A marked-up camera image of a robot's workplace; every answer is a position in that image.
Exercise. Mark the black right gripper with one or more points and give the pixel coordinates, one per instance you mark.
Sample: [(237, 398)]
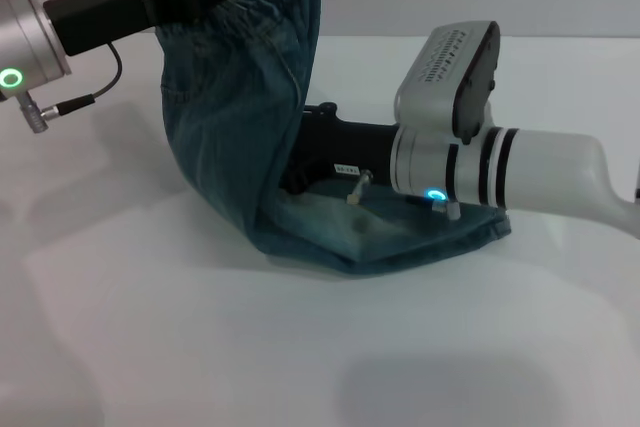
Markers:
[(345, 147)]

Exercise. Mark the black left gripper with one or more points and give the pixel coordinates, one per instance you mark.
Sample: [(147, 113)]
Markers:
[(115, 7)]

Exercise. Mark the blue denim shorts with print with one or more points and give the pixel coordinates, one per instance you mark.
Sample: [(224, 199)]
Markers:
[(240, 147)]

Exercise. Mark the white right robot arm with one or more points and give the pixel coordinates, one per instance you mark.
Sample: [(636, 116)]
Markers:
[(550, 167)]

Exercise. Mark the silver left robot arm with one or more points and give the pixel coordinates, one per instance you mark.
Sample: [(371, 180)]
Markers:
[(30, 32)]

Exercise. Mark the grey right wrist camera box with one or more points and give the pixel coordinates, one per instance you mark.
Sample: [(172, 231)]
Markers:
[(440, 77)]

